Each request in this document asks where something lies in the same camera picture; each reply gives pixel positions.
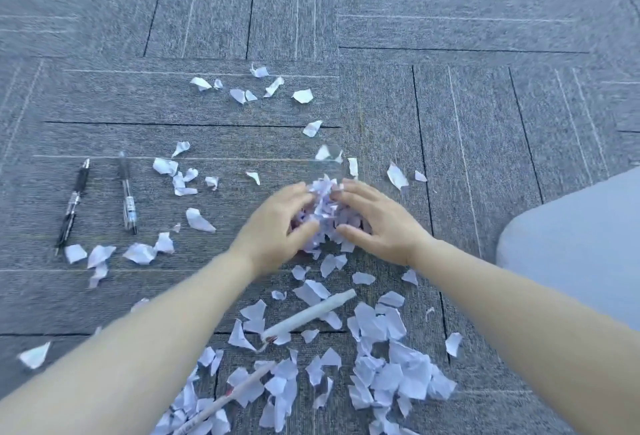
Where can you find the person's right hand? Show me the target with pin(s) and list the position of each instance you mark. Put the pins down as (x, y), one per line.
(390, 234)

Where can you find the person's left hand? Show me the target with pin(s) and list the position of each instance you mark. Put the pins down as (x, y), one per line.
(270, 239)

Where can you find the thick white marker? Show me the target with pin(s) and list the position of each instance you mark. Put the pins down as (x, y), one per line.
(310, 314)

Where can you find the white paper scraps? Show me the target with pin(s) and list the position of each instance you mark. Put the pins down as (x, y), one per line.
(372, 379)

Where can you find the clear barrel grey grip pen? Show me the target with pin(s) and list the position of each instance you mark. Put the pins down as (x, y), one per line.
(128, 199)

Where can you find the slim white red print pen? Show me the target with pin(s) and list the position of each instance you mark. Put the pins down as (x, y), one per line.
(225, 397)

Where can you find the black grip pen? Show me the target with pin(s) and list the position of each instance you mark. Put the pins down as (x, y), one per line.
(75, 199)

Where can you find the person's left forearm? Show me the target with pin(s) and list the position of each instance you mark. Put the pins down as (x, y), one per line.
(125, 349)

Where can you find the person's right forearm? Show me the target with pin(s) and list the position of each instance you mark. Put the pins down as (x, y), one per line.
(525, 329)

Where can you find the person's light grey trouser leg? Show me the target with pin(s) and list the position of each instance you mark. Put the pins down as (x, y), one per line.
(575, 249)

